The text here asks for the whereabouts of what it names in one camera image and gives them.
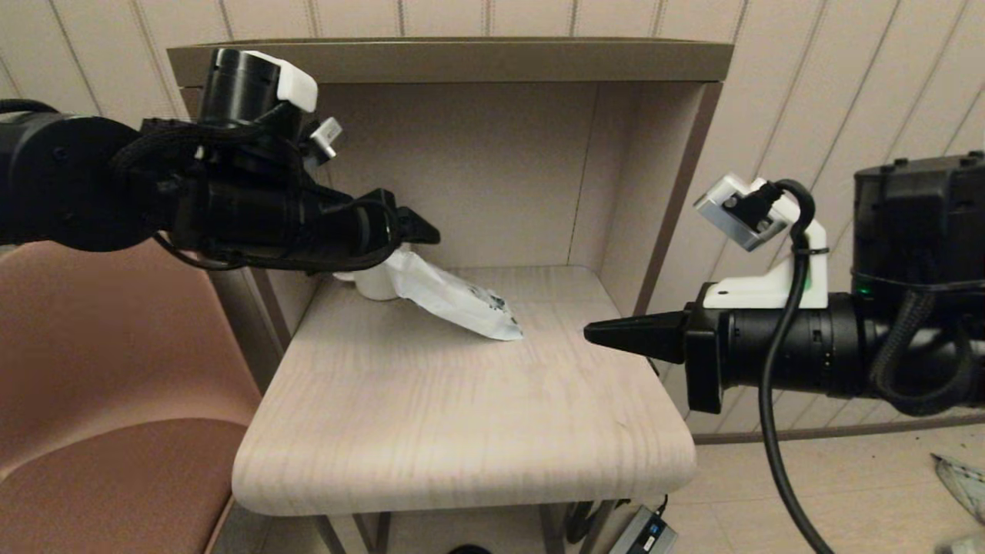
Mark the white patterned floor item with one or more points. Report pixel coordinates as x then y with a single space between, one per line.
966 485
968 546

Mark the dark metal table leg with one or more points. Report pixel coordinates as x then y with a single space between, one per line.
550 531
381 535

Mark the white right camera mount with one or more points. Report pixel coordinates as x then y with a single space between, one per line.
769 292

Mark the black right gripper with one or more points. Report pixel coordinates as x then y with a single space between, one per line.
785 346

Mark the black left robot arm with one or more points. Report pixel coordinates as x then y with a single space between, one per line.
61 185

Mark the black round floor object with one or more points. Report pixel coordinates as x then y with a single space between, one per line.
469 551

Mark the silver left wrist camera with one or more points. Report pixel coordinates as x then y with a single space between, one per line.
327 138

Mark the pink upholstered chair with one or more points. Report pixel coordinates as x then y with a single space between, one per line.
115 385

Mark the grey power adapter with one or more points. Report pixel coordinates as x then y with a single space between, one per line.
642 535

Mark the white ribbed ceramic mug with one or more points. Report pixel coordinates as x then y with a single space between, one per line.
377 286

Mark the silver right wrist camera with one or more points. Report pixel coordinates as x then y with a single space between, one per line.
735 215

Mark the brown baseboard strip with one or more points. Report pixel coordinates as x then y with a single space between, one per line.
731 436

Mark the beige wooden shelf hutch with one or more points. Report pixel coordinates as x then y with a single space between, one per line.
500 60

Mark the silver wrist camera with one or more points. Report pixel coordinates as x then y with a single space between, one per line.
327 138
735 215

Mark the white floral zipper pouch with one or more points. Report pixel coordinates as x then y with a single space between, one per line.
454 300

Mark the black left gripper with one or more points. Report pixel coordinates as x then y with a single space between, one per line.
277 223

